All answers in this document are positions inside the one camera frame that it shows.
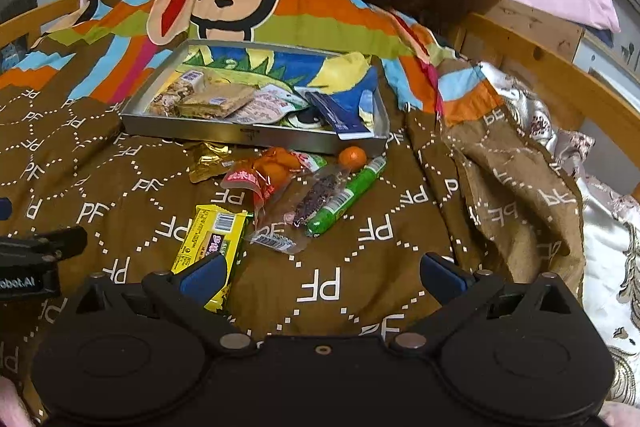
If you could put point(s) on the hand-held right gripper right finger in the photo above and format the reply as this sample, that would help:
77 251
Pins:
440 279

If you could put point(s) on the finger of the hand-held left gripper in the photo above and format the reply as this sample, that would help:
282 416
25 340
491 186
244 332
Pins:
5 209
45 243

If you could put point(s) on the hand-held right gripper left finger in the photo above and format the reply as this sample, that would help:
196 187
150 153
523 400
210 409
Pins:
205 279

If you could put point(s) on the yellow snack packet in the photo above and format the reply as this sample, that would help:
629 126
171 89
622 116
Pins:
210 232

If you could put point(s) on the gold foil candy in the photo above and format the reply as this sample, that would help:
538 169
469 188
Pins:
207 162

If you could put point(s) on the green sausage stick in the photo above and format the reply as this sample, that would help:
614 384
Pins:
345 199

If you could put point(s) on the orange chicken leg packet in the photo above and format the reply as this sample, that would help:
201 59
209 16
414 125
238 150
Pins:
272 162

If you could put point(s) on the clear dried plum packet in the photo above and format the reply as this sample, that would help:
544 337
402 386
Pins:
315 197

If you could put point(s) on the silver metal tray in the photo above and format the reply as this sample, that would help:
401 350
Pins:
210 133

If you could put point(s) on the small tangerine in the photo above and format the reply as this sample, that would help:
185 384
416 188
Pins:
352 157

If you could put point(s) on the crispy rice bar packet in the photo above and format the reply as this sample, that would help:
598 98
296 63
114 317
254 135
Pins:
220 99

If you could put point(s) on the mixed nut snack packet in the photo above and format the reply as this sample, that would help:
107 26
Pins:
170 99

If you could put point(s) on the white snack packet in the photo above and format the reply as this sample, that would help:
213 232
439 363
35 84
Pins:
272 107

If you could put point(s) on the navy blue sachet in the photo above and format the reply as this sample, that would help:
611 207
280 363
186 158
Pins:
340 117

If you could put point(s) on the brown cartoon printed blanket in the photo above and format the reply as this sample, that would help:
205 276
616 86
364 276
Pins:
375 227

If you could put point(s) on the silver floral quilt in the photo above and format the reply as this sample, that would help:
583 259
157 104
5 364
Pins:
610 232

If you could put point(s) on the plywood board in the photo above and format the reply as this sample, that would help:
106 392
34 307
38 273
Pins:
525 22

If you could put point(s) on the white box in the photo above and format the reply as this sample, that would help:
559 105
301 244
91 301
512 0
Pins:
605 52

